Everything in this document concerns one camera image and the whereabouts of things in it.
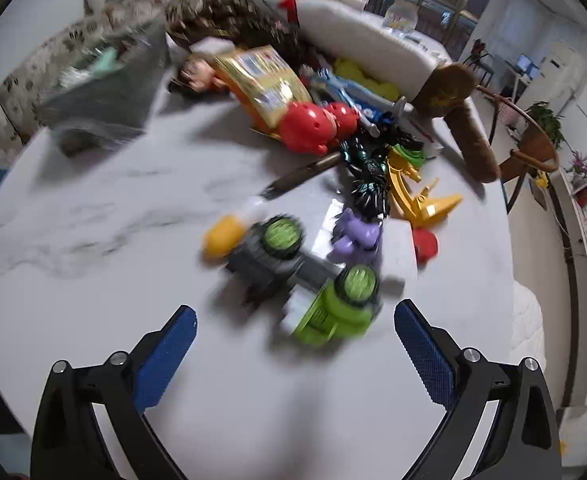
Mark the yellow plastic toy piece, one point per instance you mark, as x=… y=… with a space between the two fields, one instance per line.
x=419 y=209

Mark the floral patterned sofa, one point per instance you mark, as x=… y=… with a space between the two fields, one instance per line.
x=25 y=86

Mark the cream orange doll head toy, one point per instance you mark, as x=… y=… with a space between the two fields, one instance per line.
x=229 y=231

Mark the white fluffy stool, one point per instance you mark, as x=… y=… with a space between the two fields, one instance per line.
x=527 y=330

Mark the green round toy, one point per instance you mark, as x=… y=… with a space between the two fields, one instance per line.
x=415 y=157

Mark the green potted plant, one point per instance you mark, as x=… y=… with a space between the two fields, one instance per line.
x=550 y=122

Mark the wooden armchair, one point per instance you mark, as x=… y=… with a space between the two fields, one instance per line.
x=535 y=150

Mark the white red flat box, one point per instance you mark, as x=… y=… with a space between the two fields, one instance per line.
x=424 y=133

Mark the green toy truck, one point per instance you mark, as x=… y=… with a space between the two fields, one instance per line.
x=325 y=303

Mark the long white tv cabinet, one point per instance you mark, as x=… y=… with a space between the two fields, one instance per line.
x=570 y=218

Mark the small red toy apple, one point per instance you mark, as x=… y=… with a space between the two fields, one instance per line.
x=426 y=245

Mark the yellow snack bag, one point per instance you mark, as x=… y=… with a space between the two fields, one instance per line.
x=263 y=82

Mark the blue white toothpaste tube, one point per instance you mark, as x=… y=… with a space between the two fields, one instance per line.
x=350 y=92

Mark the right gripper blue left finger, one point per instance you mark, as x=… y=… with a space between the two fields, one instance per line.
x=67 y=441

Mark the grey trash bag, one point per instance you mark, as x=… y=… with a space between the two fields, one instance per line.
x=104 y=97

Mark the white and brown plush knife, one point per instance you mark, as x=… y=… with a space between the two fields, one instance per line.
x=435 y=91

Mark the red wind-up toy figure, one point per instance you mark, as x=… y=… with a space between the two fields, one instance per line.
x=311 y=129

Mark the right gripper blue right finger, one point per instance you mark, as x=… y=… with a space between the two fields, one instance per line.
x=523 y=441

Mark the purple toy figure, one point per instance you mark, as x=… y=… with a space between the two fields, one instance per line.
x=355 y=240

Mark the dark pen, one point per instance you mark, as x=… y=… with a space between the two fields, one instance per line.
x=299 y=176

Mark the black teal action figure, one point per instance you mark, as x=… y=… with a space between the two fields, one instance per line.
x=369 y=193

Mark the white foam block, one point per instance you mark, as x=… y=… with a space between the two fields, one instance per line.
x=397 y=251

